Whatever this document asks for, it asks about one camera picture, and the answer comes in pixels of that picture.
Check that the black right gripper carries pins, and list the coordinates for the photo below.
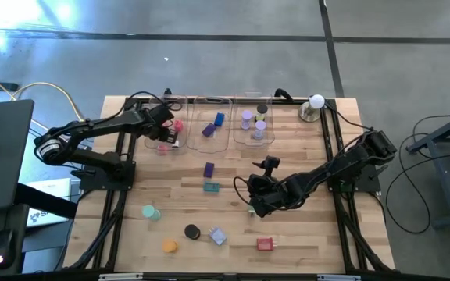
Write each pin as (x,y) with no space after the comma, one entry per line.
(266,191)

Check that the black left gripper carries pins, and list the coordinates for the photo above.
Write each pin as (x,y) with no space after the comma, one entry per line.
(156,125)

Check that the white charger with dark end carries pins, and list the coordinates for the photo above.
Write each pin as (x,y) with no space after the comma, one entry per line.
(175,143)

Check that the small red charger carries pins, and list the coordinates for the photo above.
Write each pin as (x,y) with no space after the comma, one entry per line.
(179,125)

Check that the pink charger with white end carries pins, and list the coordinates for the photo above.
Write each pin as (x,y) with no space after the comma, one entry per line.
(162,148)

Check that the blue rectangular case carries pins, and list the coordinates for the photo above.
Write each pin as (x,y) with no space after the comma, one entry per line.
(219,119)

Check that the teal rectangular case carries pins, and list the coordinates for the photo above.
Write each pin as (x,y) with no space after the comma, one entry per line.
(211,186)

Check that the black capped red sand hourglass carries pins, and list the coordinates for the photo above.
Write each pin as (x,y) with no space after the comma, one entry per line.
(191,231)

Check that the teal capped hourglass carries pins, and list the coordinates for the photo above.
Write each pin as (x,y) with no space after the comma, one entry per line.
(147,211)

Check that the black capped yellow sand hourglass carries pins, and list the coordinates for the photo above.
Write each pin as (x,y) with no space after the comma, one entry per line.
(262,108)

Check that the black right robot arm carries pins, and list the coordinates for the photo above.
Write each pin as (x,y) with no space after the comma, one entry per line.
(338,168)

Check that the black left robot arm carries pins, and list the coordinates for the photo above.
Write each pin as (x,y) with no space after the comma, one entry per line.
(104,124)

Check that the clear plastic bin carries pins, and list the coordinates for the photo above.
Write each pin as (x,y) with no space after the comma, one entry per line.
(197,113)
(184,134)
(240,136)

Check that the green and white charger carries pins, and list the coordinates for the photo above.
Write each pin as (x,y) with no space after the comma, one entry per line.
(251,212)

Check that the grey lavender multiport charger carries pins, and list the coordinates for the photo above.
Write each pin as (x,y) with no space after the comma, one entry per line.
(218,236)

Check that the orange capped hourglass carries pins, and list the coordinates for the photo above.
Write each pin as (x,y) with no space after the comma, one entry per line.
(169,246)

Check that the white bulb lamp wooden base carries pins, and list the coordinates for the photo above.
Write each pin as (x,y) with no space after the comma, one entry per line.
(317,100)

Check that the white printed sheet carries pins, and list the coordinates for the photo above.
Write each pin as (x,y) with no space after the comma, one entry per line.
(49,191)

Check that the black diagonal desk bar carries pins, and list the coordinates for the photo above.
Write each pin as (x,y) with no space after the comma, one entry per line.
(45,203)

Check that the black computer mouse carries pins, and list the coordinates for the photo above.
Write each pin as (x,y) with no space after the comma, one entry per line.
(2,246)

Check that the red wall charger with prongs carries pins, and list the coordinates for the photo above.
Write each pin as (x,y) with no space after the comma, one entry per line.
(264,244)

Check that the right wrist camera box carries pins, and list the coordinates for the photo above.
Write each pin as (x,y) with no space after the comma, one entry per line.
(272,161)

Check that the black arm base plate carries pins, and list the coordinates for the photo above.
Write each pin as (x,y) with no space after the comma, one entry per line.
(92,181)
(365,183)

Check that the white metal bracket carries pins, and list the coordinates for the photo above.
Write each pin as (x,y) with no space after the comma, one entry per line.
(121,276)
(338,277)

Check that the blue grey metal table frame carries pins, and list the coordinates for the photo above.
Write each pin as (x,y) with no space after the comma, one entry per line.
(440,130)

